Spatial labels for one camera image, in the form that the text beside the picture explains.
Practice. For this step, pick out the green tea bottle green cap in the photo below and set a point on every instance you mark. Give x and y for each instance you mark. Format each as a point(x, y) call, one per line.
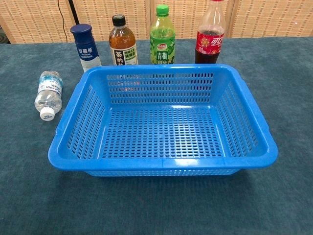
point(162, 46)

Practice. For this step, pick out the brown tea bottle black cap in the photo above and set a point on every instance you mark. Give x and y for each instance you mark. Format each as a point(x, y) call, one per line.
point(122, 44)

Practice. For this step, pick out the cola bottle red label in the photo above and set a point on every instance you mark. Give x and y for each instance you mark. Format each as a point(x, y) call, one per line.
point(209, 44)

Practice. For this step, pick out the yogurt bottle blue cap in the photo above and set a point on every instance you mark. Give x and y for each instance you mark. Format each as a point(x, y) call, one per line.
point(85, 49)

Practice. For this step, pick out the small clear water bottle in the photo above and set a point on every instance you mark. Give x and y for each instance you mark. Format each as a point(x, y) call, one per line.
point(49, 90)

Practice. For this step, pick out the blue perforated plastic basket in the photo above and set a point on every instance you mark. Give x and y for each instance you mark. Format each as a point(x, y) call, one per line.
point(171, 164)

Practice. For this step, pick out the teal table cloth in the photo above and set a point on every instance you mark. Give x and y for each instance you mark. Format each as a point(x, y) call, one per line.
point(156, 208)

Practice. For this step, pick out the bamboo folding screen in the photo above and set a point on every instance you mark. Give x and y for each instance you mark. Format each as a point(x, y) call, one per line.
point(102, 14)

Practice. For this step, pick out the black tripod stand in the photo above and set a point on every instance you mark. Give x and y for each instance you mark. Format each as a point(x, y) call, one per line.
point(73, 9)

